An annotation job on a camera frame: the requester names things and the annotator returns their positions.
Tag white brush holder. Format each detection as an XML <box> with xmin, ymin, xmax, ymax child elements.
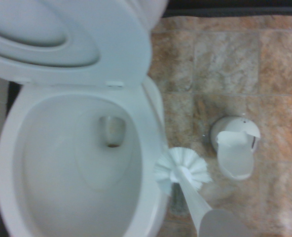
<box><xmin>209</xmin><ymin>116</ymin><xmax>261</xmax><ymax>181</ymax></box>

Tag white toilet bowl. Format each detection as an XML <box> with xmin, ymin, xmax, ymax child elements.
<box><xmin>0</xmin><ymin>76</ymin><xmax>171</xmax><ymax>237</ymax></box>

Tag white toilet seat with lid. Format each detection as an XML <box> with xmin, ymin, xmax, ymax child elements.
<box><xmin>0</xmin><ymin>0</ymin><xmax>152</xmax><ymax>88</ymax></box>

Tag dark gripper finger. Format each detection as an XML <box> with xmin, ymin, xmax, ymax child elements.
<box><xmin>199</xmin><ymin>209</ymin><xmax>268</xmax><ymax>237</ymax></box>

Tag black wall baseboard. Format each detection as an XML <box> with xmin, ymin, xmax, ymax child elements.
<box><xmin>162</xmin><ymin>0</ymin><xmax>292</xmax><ymax>20</ymax></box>

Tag white toilet brush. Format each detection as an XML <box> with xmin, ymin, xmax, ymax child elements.
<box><xmin>153</xmin><ymin>147</ymin><xmax>214</xmax><ymax>237</ymax></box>

